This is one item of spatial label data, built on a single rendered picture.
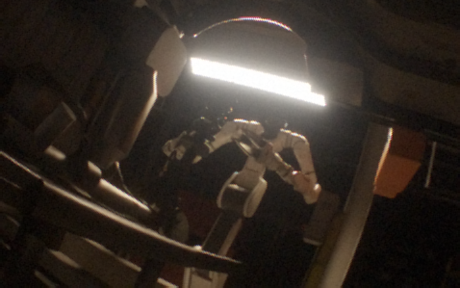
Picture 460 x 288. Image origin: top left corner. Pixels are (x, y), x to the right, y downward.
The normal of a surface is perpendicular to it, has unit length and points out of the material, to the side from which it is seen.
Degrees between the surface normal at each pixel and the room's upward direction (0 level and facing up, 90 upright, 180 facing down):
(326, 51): 90
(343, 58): 90
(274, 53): 90
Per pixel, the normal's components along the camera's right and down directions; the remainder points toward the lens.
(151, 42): 0.08, -0.30
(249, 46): -0.26, -0.42
